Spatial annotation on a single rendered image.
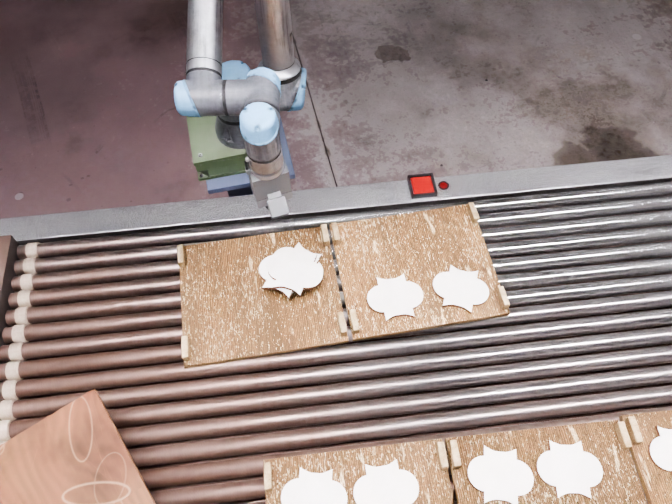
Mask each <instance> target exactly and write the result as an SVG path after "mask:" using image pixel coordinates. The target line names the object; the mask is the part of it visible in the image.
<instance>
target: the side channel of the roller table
mask: <svg viewBox="0 0 672 504"><path fill-rule="evenodd" d="M18 246H19V243H18V242H17V241H16V240H15V239H14V238H13V236H12V235H5V236H0V347H1V346H2V345H9V343H8V344H6V343H5V342H4V341H3V338H2V332H3V329H4V328H5V327H12V326H9V325H8V324H7V323H6V320H5V314H6V312H7V310H11V309H12V308H11V307H10V306H9V303H8V297H9V295H10V293H15V292H14V291H13V289H12V286H11V280H12V278H13V277H14V276H18V275H16V273H15V271H14V263H15V262H16V261H18V260H20V259H19V258H18V256H17V247H18Z"/></svg>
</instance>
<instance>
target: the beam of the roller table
mask: <svg viewBox="0 0 672 504"><path fill-rule="evenodd" d="M434 180H435V184H436V188H437V192H438V195H437V197H427V198H417V199H411V194H410V190H409V185H408V181H407V180H402V181H391V182H381V183H370V184H360V185H349V186H339V187H328V188H318V189H307V190H297V191H292V196H293V199H289V200H286V203H287V206H288V209H289V212H290V213H289V215H286V216H283V217H279V218H276V219H271V215H270V212H269V210H267V209H266V207H262V208H258V206H257V203H256V200H255V197H254V195H244V196H234V197H223V198H213V199H202V200H191V201H181V202H170V203H160V204H149V205H139V206H128V207H118V208H107V209H97V210H86V211H76V212H65V213H55V214H44V215H34V216H23V217H13V218H2V219H1V220H0V236H5V235H12V236H13V238H14V239H15V240H16V241H17V242H18V243H19V245H26V244H28V243H34V242H39V243H46V242H57V241H67V240H77V239H87V238H98V237H108V236H118V235H128V234H139V233H149V232H159V231H169V230H179V229H190V228H200V227H210V226H220V225H231V224H241V223H251V222H261V221H271V220H282V219H292V218H302V217H312V216H323V215H333V214H343V213H353V212H363V211H374V210H384V209H394V208H404V207H415V206H425V205H435V204H445V203H456V202H466V201H476V200H486V199H496V198H507V197H517V196H527V195H537V194H548V193H558V192H568V191H578V190H588V189H599V188H609V187H619V186H629V185H640V184H650V183H660V182H670V181H672V155H665V156H654V157H644V158H633V159H623V160H612V161H602V162H591V163H581V164H570V165H560V166H549V167H539V168H528V169H518V170H507V171H497V172H486V173H475V174H465V175H454V176H444V177H434ZM441 181H446V182H447V183H448V184H449V188H448V189H446V190H442V189H440V188H439V187H438V184H439V182H441Z"/></svg>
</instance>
